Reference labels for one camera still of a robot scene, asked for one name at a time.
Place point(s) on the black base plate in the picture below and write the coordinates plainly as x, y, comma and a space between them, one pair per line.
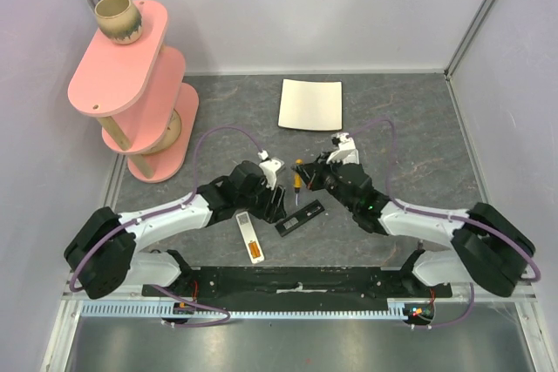
301, 287

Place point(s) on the beige cup on lower shelf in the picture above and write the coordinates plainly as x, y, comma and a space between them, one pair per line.
171, 134

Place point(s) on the orange handle screwdriver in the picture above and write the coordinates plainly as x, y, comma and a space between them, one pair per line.
297, 182

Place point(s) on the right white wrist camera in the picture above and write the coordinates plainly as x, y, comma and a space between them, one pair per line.
345, 150

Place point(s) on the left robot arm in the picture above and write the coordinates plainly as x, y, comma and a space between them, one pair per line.
108, 251

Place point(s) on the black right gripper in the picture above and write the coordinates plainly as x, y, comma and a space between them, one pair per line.
323, 172

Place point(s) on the white remote control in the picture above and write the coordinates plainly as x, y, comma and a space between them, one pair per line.
250, 239

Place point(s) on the light blue cable duct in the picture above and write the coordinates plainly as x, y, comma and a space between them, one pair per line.
173, 310

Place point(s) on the black remote control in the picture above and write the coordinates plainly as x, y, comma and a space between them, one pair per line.
299, 218

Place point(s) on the orange battery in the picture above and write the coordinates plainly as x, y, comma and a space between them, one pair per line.
257, 248
252, 250

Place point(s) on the white square plate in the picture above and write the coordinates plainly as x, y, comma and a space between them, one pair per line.
311, 106

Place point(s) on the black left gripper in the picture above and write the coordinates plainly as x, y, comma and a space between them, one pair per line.
278, 211

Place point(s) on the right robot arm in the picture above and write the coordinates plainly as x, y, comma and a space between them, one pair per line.
479, 245

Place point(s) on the beige ceramic mug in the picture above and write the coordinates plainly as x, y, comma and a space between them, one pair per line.
119, 20

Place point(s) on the pink three tier shelf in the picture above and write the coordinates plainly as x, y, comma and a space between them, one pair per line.
132, 90

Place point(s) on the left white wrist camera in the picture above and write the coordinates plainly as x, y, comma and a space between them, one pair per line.
270, 168

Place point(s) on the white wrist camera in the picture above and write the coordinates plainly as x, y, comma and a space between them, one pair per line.
345, 150
270, 168

